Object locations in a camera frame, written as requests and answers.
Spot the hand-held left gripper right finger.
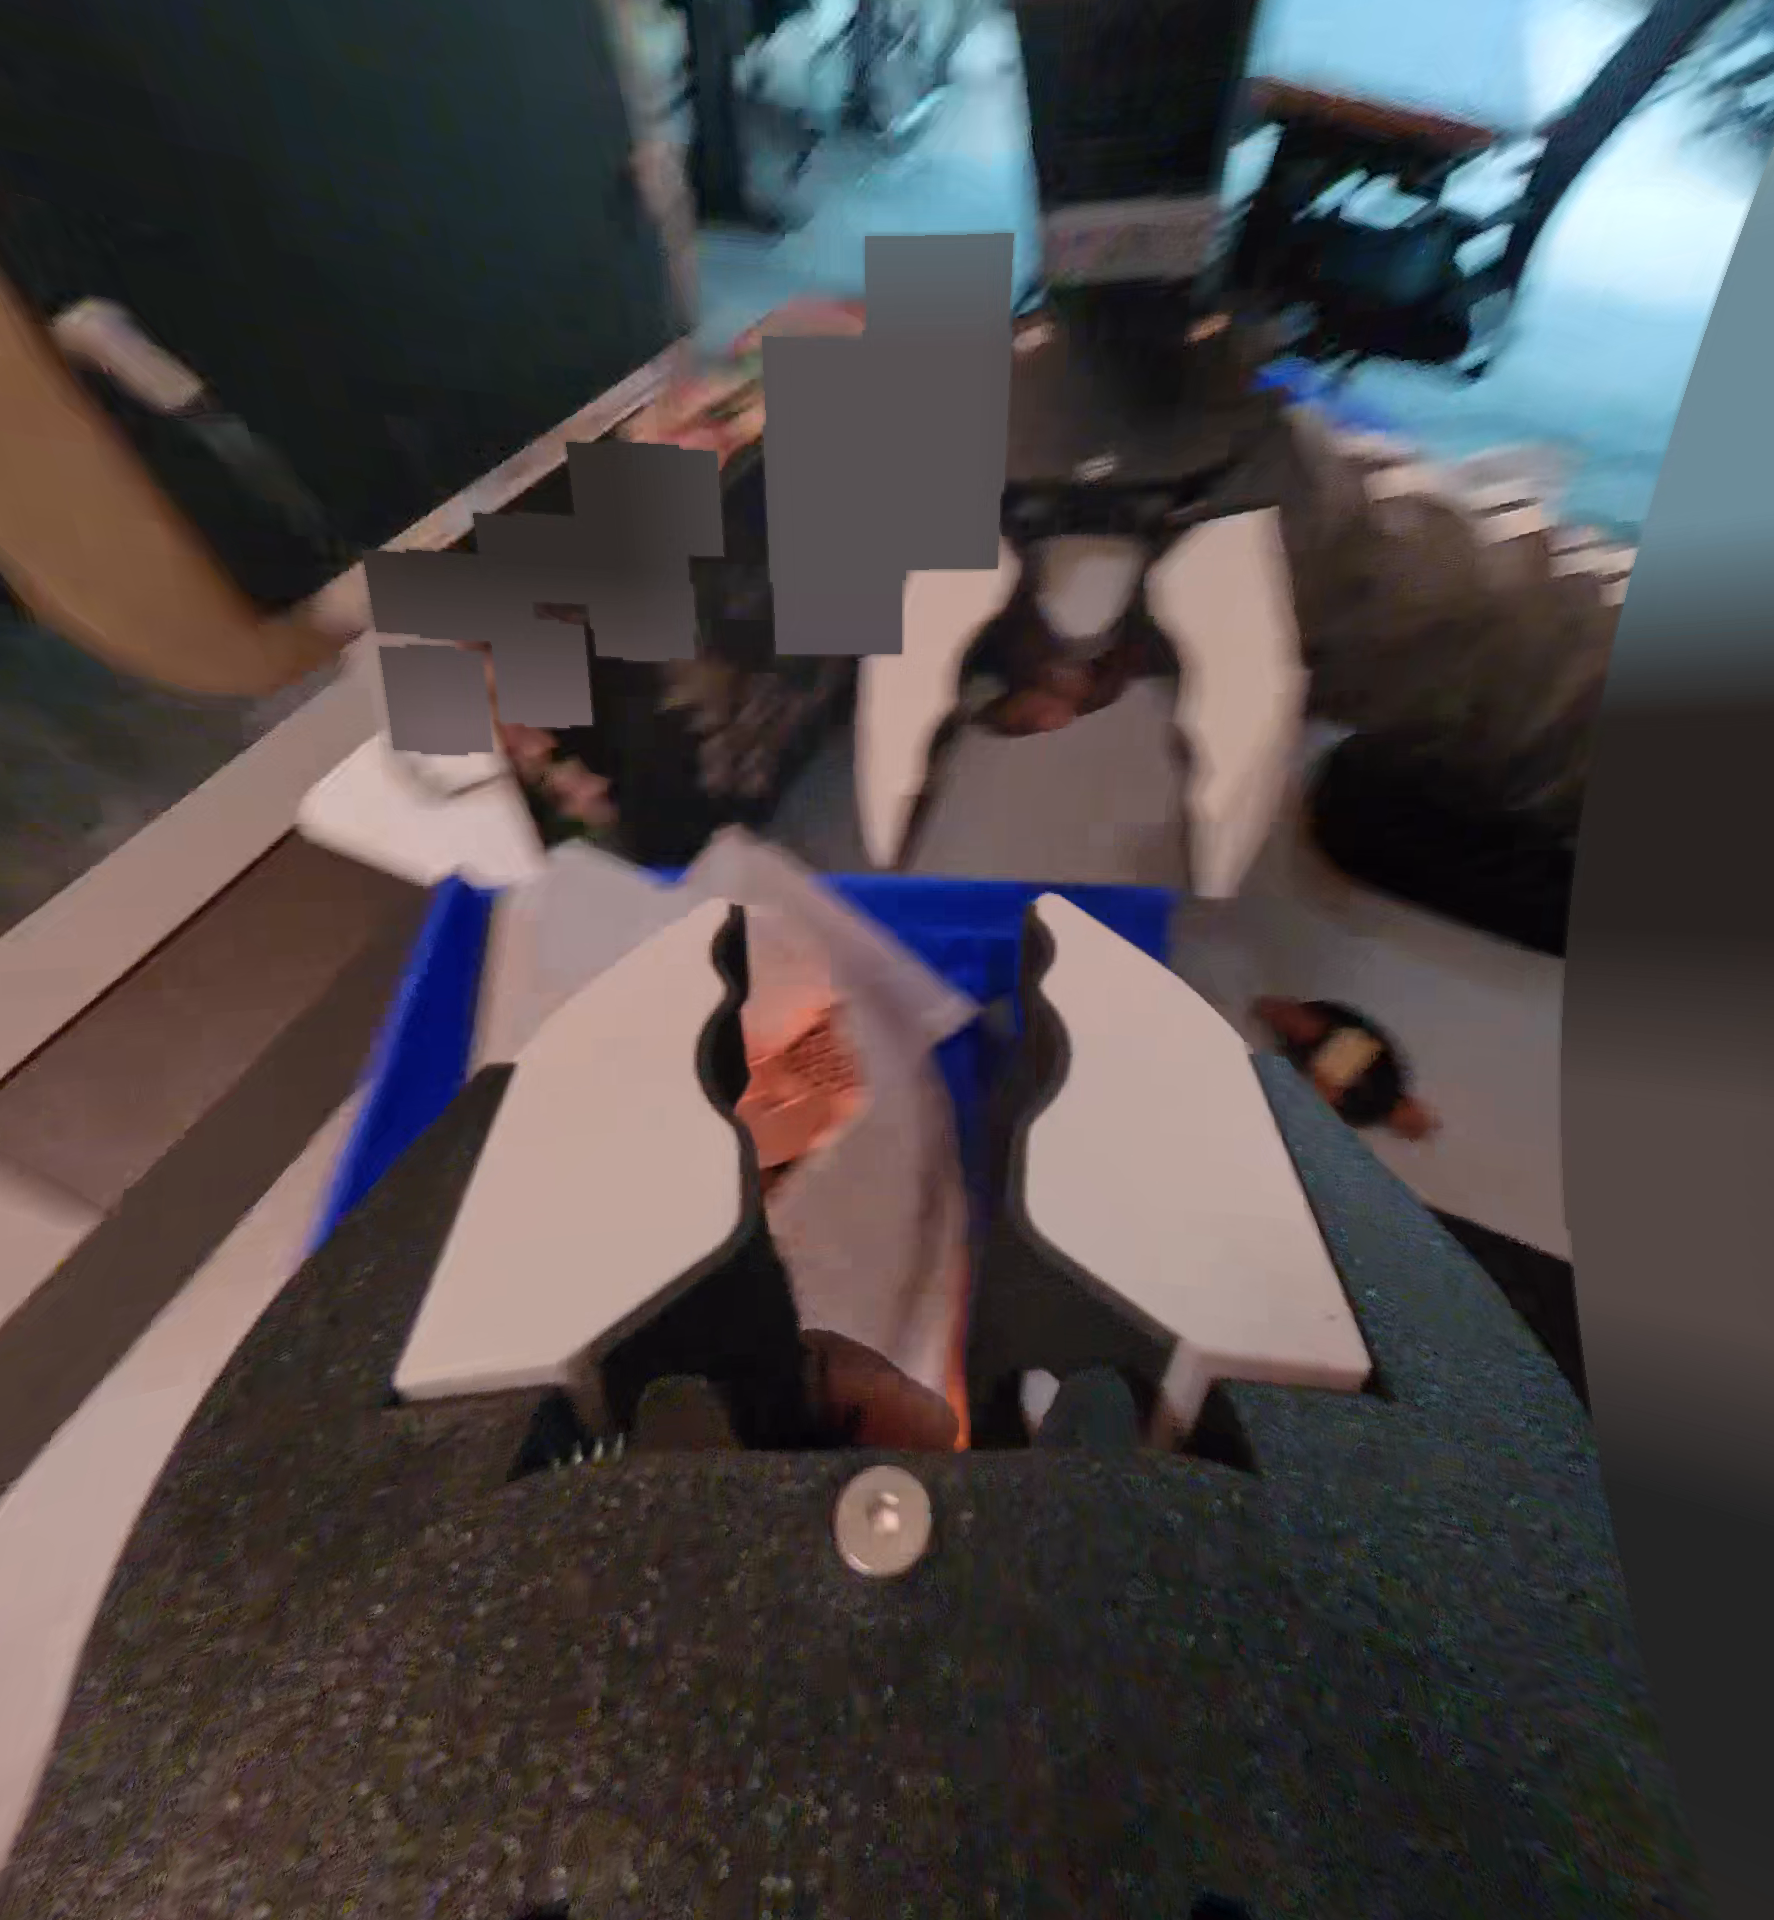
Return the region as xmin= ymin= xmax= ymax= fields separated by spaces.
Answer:
xmin=1003 ymin=892 xmax=1376 ymax=1444

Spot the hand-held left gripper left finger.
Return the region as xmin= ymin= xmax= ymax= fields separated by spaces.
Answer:
xmin=390 ymin=897 xmax=769 ymax=1410

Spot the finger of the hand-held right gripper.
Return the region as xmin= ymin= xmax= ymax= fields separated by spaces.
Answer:
xmin=851 ymin=544 xmax=1027 ymax=877
xmin=1144 ymin=509 xmax=1311 ymax=907

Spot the round black lego assembly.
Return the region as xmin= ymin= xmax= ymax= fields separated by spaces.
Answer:
xmin=1257 ymin=994 xmax=1438 ymax=1142

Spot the blue plastic bin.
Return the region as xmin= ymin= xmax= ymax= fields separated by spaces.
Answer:
xmin=310 ymin=868 xmax=1182 ymax=1248

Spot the torn white paper bag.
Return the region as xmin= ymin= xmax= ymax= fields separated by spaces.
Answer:
xmin=487 ymin=825 xmax=987 ymax=1351

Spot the black orchid lego box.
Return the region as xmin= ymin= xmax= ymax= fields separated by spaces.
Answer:
xmin=506 ymin=294 xmax=865 ymax=846

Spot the person's right hand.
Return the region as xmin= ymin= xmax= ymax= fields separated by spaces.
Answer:
xmin=996 ymin=670 xmax=1135 ymax=744

